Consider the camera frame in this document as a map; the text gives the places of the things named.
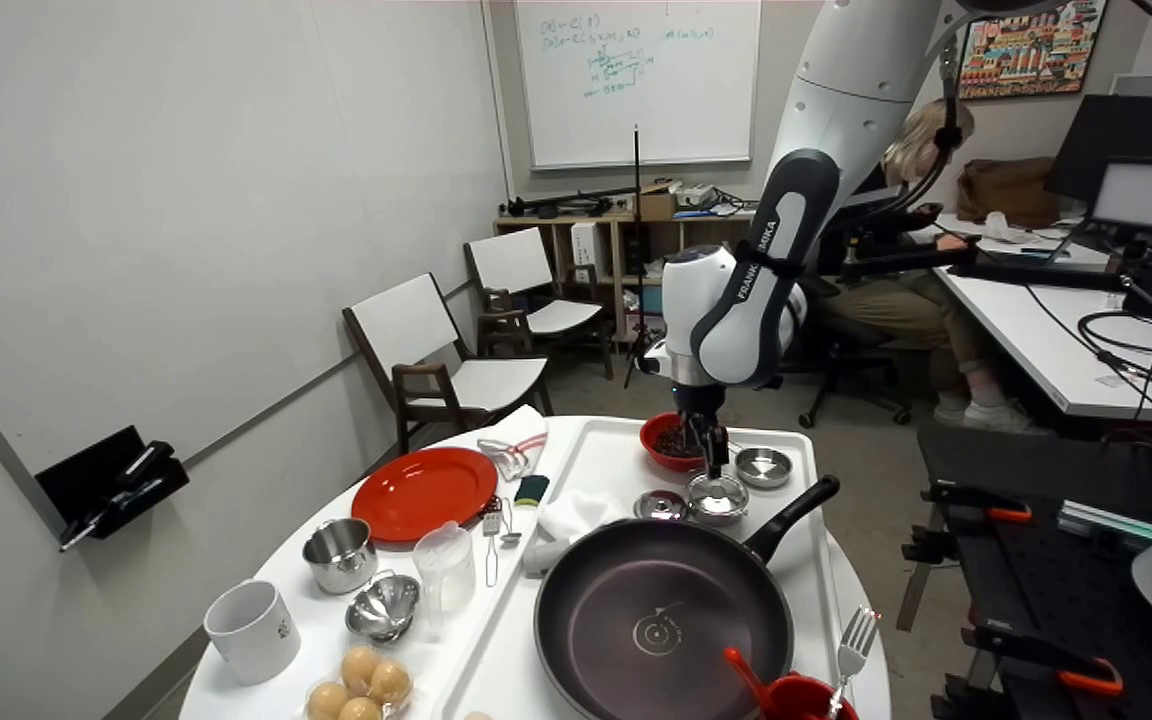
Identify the red bowl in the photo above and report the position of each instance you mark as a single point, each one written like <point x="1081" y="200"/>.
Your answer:
<point x="660" y="445"/>

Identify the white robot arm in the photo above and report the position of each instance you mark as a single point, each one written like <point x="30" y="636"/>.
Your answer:
<point x="730" y="310"/>

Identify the white folding chair near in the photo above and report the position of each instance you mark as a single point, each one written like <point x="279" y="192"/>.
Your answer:
<point x="427" y="364"/>

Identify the wooden shelf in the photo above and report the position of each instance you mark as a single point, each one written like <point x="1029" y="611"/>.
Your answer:
<point x="617" y="243"/>

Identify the clear plastic cup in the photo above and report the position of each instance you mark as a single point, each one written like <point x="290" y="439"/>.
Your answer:
<point x="445" y="568"/>

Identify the black wall bracket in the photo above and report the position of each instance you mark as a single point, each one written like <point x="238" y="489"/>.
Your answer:
<point x="110" y="482"/>

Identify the tilted steel bowl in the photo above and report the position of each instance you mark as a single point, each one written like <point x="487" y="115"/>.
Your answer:
<point x="387" y="611"/>

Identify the silver pot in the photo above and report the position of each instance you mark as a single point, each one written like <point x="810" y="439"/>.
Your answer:
<point x="761" y="469"/>

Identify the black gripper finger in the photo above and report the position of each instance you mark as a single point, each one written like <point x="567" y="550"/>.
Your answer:
<point x="688" y="448"/>
<point x="718" y="453"/>

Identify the white folding chair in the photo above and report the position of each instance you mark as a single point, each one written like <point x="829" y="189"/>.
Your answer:
<point x="427" y="364"/>
<point x="517" y="287"/>

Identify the white plastic tray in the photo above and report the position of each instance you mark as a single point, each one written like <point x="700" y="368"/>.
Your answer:
<point x="638" y="617"/>

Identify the silver fork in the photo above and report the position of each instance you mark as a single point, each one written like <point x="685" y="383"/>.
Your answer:
<point x="852" y="652"/>

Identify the red measuring cup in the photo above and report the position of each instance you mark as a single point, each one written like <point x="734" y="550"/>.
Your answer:
<point x="791" y="697"/>

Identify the computer monitor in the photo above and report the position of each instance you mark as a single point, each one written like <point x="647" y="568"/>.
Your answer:
<point x="1107" y="162"/>

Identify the black orange clamp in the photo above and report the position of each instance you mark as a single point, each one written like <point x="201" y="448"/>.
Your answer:
<point x="988" y="504"/>

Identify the white folding chair far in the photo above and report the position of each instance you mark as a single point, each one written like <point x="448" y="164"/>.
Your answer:
<point x="517" y="287"/>

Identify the white desk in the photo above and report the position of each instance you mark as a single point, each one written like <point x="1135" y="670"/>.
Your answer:
<point x="1079" y="346"/>

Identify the whiteboard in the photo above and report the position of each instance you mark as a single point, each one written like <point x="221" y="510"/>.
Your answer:
<point x="660" y="80"/>

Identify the small silver bowl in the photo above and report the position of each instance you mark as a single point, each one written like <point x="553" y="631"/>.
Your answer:
<point x="660" y="504"/>

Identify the large black frying pan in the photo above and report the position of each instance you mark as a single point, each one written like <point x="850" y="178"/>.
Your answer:
<point x="634" y="617"/>

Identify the steel cup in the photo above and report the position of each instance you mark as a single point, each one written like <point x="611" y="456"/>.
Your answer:
<point x="341" y="557"/>

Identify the round white table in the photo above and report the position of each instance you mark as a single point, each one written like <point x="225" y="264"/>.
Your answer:
<point x="339" y="603"/>

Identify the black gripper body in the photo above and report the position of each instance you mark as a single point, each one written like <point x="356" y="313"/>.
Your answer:
<point x="699" y="411"/>

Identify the round bread rolls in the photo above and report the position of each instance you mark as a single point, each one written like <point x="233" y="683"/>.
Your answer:
<point x="365" y="685"/>

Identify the white mug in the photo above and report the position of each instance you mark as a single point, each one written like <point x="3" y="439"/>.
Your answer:
<point x="255" y="631"/>

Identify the red plate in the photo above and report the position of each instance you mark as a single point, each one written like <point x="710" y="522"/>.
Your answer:
<point x="427" y="489"/>

